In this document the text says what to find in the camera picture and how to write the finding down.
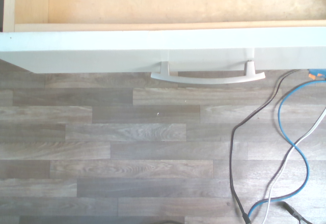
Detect blue and orange connector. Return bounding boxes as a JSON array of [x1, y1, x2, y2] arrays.
[[307, 68, 326, 81]]

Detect blue cable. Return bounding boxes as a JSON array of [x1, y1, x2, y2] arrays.
[[248, 79, 326, 217]]

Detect thin black cable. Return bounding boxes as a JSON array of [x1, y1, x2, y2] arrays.
[[229, 69, 301, 224]]

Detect white curved drawer handle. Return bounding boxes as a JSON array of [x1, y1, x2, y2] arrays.
[[150, 60, 266, 85]]

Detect white drawer with wooden interior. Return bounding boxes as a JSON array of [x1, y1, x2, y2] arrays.
[[0, 0, 326, 74]]

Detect white cable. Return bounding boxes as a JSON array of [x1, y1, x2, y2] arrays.
[[262, 106, 326, 224]]

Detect black cable with plug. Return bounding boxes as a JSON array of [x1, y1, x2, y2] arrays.
[[269, 200, 315, 224]]

